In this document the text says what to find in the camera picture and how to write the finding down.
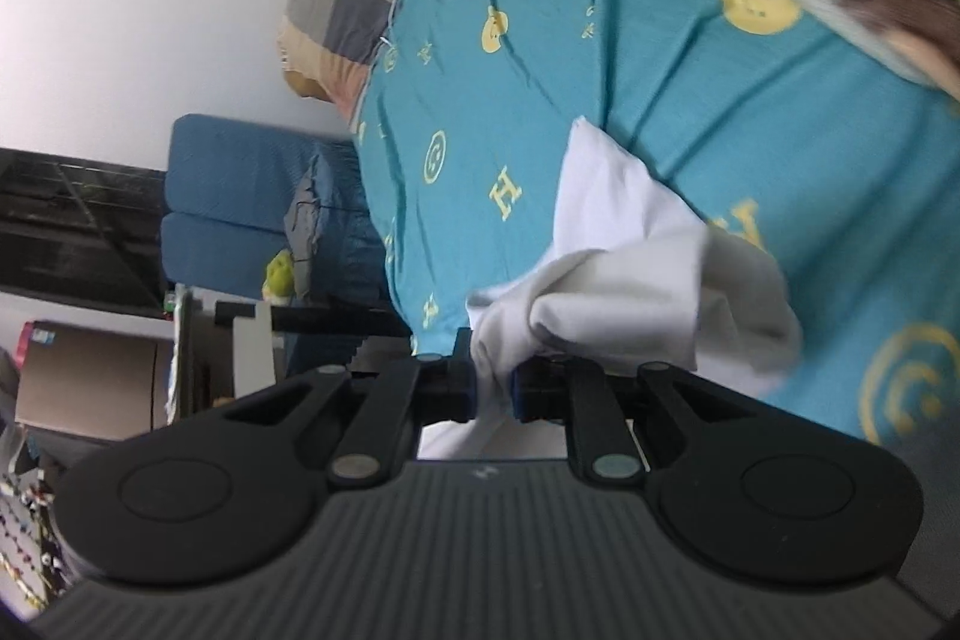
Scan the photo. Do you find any white t-shirt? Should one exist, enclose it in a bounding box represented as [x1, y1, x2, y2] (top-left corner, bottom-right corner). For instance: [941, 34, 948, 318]
[418, 119, 802, 459]

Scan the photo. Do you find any green apple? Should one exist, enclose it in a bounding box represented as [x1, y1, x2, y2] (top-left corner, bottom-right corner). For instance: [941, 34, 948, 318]
[262, 250, 296, 305]

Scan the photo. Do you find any grey cloth on chair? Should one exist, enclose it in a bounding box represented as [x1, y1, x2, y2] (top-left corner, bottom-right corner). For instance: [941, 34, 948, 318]
[283, 156, 327, 304]

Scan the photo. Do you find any blue covered chair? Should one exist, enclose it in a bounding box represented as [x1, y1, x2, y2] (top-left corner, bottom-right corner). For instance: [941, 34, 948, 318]
[161, 113, 391, 307]

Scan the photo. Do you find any cardboard box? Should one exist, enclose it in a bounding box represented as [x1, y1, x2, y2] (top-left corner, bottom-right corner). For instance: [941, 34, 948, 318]
[16, 321, 172, 442]

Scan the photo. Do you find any brown pillow underneath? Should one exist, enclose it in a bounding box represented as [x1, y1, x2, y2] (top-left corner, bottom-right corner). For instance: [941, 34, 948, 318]
[283, 62, 334, 104]

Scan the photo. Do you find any teal patterned bed sheet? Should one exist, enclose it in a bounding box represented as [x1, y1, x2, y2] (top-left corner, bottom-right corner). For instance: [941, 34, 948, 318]
[356, 0, 958, 445]

